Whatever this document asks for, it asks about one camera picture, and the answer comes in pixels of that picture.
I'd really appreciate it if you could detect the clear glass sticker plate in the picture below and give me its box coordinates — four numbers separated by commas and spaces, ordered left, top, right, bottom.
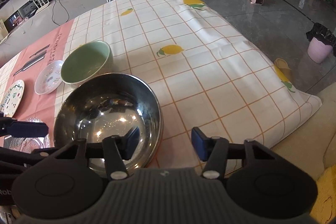
2, 118, 50, 153

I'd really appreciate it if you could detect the stainless steel bowl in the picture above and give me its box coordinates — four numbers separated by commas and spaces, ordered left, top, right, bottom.
54, 73, 163, 173

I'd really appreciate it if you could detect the green ceramic bowl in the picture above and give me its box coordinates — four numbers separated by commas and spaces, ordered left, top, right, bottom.
61, 41, 113, 87

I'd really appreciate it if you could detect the white fruity painted plate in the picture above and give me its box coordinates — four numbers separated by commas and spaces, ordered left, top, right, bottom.
1, 80, 25, 118

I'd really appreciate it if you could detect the small white sticker dish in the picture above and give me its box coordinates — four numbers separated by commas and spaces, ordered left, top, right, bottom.
34, 60, 64, 95

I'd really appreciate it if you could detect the checked lemon tablecloth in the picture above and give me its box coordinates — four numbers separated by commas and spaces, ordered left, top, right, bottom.
1, 0, 322, 168

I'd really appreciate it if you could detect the yellow slipper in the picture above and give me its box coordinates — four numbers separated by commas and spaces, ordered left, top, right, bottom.
274, 58, 293, 83

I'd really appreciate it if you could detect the pink waste basket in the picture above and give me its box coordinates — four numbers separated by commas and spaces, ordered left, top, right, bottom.
307, 38, 333, 64

